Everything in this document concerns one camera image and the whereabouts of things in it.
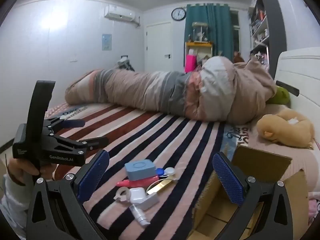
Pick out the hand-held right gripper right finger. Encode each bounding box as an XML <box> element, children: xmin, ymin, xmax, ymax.
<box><xmin>212</xmin><ymin>151</ymin><xmax>293</xmax><ymax>240</ymax></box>

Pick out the grey rectangular box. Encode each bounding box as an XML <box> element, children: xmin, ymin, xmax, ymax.
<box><xmin>136</xmin><ymin>194</ymin><xmax>160</xmax><ymax>210</ymax></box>

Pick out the striped blanket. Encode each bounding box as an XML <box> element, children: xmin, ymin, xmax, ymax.
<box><xmin>0</xmin><ymin>102</ymin><xmax>248</xmax><ymax>240</ymax></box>

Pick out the blue and white cap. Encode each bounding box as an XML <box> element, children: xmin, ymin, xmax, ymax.
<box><xmin>155</xmin><ymin>167</ymin><xmax>176</xmax><ymax>179</ymax></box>

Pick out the white bed headboard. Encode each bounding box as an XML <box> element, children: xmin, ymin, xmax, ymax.
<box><xmin>274</xmin><ymin>47</ymin><xmax>320</xmax><ymax>145</ymax></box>

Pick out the gold stick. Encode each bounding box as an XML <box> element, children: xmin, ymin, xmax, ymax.
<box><xmin>146</xmin><ymin>176</ymin><xmax>177</xmax><ymax>195</ymax></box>

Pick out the yellow cabinet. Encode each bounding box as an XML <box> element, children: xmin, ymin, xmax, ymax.
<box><xmin>185</xmin><ymin>42</ymin><xmax>214</xmax><ymax>73</ymax></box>

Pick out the small wall poster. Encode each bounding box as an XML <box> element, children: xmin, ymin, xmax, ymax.
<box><xmin>102</xmin><ymin>33</ymin><xmax>112</xmax><ymax>51</ymax></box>

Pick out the cardboard box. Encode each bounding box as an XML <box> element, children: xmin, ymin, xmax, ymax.
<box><xmin>192</xmin><ymin>145</ymin><xmax>310</xmax><ymax>240</ymax></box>

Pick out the pink and grey duvet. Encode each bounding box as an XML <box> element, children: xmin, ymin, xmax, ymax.
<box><xmin>64</xmin><ymin>56</ymin><xmax>278</xmax><ymax>125</ymax></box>

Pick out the window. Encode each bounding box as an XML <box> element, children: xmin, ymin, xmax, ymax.
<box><xmin>230</xmin><ymin>10</ymin><xmax>240</xmax><ymax>55</ymax></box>

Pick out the pink polka dot cloth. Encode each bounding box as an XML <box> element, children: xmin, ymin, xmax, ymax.
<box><xmin>308</xmin><ymin>192</ymin><xmax>320</xmax><ymax>219</ymax></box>

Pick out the white air conditioner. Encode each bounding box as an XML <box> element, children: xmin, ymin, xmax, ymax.
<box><xmin>104</xmin><ymin>5</ymin><xmax>140</xmax><ymax>27</ymax></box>

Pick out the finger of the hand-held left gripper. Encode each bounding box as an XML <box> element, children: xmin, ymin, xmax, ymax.
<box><xmin>41</xmin><ymin>117</ymin><xmax>86</xmax><ymax>133</ymax></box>
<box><xmin>50</xmin><ymin>135</ymin><xmax>109</xmax><ymax>153</ymax></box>

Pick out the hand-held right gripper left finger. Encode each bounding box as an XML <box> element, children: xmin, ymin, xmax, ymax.
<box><xmin>26</xmin><ymin>149</ymin><xmax>110</xmax><ymax>240</ymax></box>

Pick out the white charger plug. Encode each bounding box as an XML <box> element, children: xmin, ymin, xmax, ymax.
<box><xmin>129</xmin><ymin>188</ymin><xmax>147</xmax><ymax>204</ymax></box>

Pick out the small tape roll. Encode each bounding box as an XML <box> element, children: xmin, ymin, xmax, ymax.
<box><xmin>114</xmin><ymin>187</ymin><xmax>132</xmax><ymax>202</ymax></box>

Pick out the orange plush toy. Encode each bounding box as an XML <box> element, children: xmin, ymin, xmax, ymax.
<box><xmin>257</xmin><ymin>109</ymin><xmax>315</xmax><ymax>148</ymax></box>

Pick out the glass display case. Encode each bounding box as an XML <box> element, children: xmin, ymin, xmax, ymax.
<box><xmin>191</xmin><ymin>22</ymin><xmax>209</xmax><ymax>43</ymax></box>

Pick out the light blue plastic case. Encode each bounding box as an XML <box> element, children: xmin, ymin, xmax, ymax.
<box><xmin>124</xmin><ymin>159</ymin><xmax>155</xmax><ymax>181</ymax></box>

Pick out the pink gift bag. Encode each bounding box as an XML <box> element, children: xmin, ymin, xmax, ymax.
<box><xmin>185</xmin><ymin>54</ymin><xmax>197</xmax><ymax>73</ymax></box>

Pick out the person's left hand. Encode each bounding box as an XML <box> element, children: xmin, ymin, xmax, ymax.
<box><xmin>6</xmin><ymin>159</ymin><xmax>54</xmax><ymax>187</ymax></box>

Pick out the white door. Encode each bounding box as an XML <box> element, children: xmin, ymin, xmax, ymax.
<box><xmin>145</xmin><ymin>22</ymin><xmax>173</xmax><ymax>72</ymax></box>

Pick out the round wall clock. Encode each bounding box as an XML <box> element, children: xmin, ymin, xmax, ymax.
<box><xmin>171</xmin><ymin>7</ymin><xmax>187</xmax><ymax>21</ymax></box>

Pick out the dark shelf unit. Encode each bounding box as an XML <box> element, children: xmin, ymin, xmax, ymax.
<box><xmin>247</xmin><ymin>0</ymin><xmax>287</xmax><ymax>78</ymax></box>

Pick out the teal curtain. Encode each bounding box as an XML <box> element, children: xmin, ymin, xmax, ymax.
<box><xmin>184</xmin><ymin>3</ymin><xmax>234</xmax><ymax>59</ymax></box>

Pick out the person's left forearm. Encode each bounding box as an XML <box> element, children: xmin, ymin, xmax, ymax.
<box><xmin>0</xmin><ymin>172</ymin><xmax>35</xmax><ymax>232</ymax></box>

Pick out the pink tube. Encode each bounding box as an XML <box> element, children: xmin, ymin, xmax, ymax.
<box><xmin>116</xmin><ymin>176</ymin><xmax>160</xmax><ymax>188</ymax></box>

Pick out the small white bottle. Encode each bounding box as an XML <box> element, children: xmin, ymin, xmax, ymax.
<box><xmin>129</xmin><ymin>204</ymin><xmax>150</xmax><ymax>227</ymax></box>

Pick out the green plush toy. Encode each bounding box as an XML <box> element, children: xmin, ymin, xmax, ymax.
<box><xmin>267</xmin><ymin>86</ymin><xmax>290</xmax><ymax>105</ymax></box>

